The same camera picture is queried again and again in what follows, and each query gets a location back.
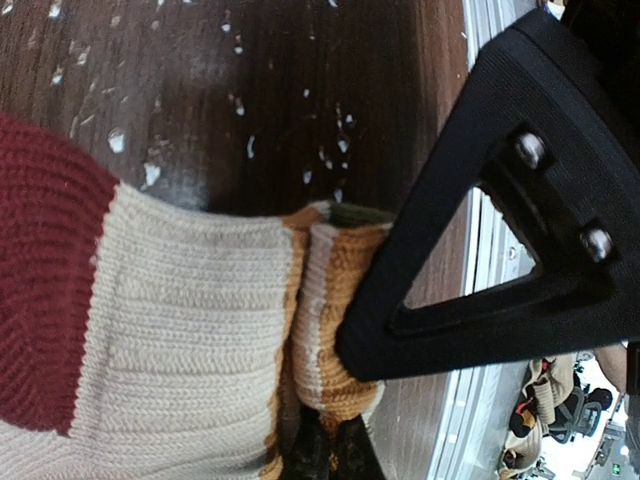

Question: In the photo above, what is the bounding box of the aluminium front rail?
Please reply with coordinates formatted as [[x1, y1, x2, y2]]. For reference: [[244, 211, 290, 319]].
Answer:
[[427, 1, 538, 479]]

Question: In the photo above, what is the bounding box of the beige cloth bundle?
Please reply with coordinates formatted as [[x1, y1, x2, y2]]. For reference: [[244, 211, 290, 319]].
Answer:
[[499, 354, 616, 476]]

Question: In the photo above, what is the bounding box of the striped beige maroon sock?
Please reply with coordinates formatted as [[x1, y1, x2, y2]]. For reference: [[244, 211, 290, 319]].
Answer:
[[1, 116, 393, 479]]

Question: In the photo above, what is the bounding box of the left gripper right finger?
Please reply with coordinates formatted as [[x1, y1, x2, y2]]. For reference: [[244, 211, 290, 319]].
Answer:
[[331, 416, 385, 480]]

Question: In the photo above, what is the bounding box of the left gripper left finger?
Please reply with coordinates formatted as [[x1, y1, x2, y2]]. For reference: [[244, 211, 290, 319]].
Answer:
[[282, 407, 330, 480]]

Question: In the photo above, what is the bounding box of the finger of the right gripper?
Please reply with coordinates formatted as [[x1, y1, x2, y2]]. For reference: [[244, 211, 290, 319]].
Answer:
[[336, 7, 639, 381]]

